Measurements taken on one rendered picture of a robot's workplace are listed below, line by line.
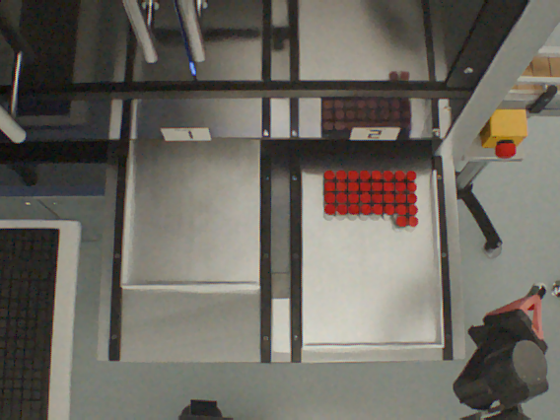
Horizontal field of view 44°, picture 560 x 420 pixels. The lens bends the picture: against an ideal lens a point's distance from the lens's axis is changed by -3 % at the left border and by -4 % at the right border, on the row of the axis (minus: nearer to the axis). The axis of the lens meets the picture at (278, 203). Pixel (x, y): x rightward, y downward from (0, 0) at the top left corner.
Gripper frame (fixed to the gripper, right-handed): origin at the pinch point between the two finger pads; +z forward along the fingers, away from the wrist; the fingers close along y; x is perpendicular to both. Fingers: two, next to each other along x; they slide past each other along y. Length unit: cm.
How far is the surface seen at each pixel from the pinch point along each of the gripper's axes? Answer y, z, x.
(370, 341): -38.6, 0.8, -1.4
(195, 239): -55, -6, 33
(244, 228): -50, 1, 29
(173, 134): -44, -3, 51
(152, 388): -144, 0, -3
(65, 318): -78, -29, 35
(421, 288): -32.4, 13.5, 0.2
